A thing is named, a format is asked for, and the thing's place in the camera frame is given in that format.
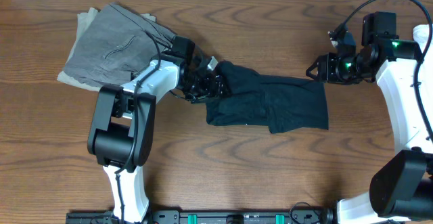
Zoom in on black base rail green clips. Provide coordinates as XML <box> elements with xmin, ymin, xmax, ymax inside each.
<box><xmin>66</xmin><ymin>199</ymin><xmax>337</xmax><ymax>224</ymax></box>

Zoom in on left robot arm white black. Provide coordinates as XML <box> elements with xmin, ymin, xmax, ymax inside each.
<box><xmin>87</xmin><ymin>52</ymin><xmax>227</xmax><ymax>223</ymax></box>

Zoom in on black t-shirt white logo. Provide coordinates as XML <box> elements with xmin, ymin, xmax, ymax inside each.
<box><xmin>206</xmin><ymin>61</ymin><xmax>329</xmax><ymax>134</ymax></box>

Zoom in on folded grey shorts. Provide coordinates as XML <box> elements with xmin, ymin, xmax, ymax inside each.
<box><xmin>63</xmin><ymin>2</ymin><xmax>178</xmax><ymax>88</ymax></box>

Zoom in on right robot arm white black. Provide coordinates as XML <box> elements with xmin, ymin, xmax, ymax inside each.
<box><xmin>306</xmin><ymin>37</ymin><xmax>432</xmax><ymax>223</ymax></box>

